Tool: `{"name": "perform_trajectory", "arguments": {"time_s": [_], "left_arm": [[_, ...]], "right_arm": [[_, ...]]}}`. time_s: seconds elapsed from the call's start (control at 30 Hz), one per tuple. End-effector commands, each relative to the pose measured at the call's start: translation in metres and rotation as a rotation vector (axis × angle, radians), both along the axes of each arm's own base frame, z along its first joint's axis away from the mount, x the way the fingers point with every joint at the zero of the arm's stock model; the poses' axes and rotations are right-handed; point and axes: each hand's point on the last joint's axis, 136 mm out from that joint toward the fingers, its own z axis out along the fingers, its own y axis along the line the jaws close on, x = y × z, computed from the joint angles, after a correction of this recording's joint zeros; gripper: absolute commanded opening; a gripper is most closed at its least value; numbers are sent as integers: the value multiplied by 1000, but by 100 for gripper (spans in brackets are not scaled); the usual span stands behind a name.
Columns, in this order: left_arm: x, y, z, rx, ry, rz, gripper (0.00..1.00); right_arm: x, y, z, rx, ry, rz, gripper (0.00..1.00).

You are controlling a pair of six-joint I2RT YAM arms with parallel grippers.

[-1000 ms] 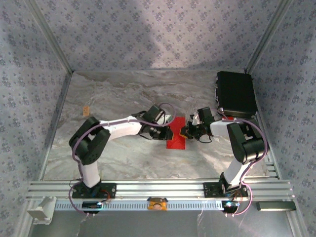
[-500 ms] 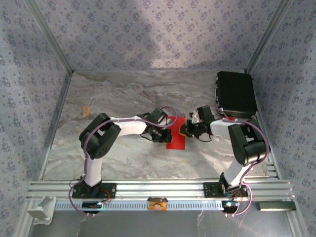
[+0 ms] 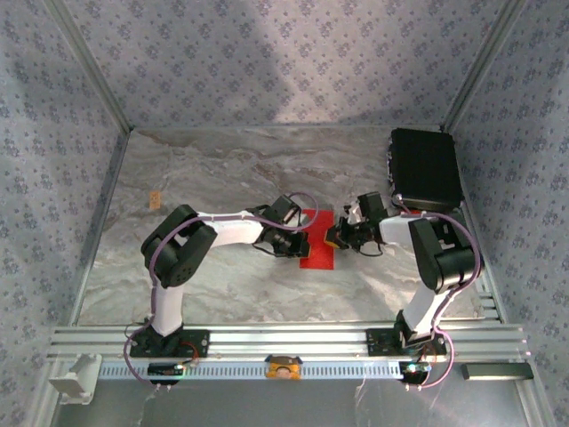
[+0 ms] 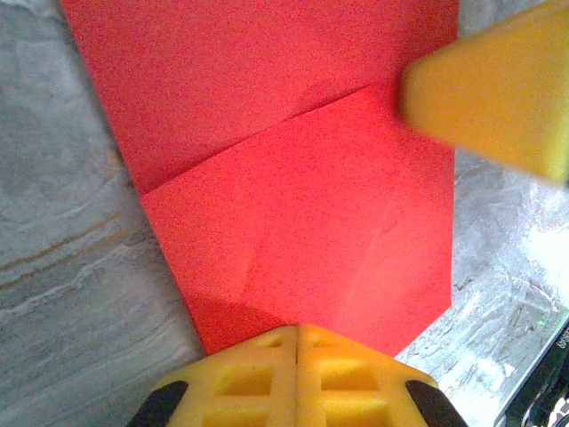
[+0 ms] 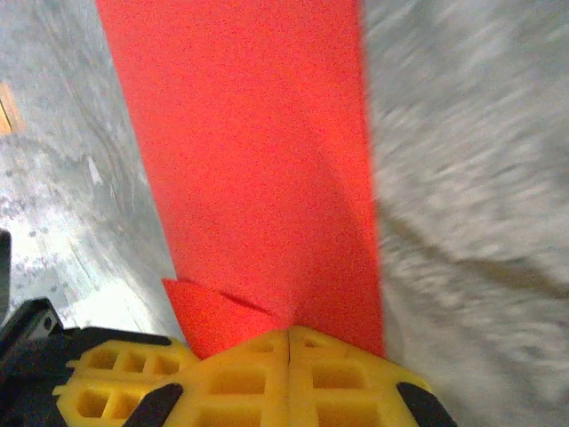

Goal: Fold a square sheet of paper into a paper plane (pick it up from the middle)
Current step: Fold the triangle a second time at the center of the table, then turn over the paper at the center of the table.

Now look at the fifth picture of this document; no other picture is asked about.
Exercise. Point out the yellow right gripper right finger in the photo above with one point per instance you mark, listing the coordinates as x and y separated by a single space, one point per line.
347 387

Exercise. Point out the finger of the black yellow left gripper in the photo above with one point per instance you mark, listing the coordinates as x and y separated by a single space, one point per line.
115 378

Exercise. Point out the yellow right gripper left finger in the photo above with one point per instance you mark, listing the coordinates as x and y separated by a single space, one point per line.
240 387

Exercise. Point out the red paper sheet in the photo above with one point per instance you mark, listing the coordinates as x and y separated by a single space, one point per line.
249 133

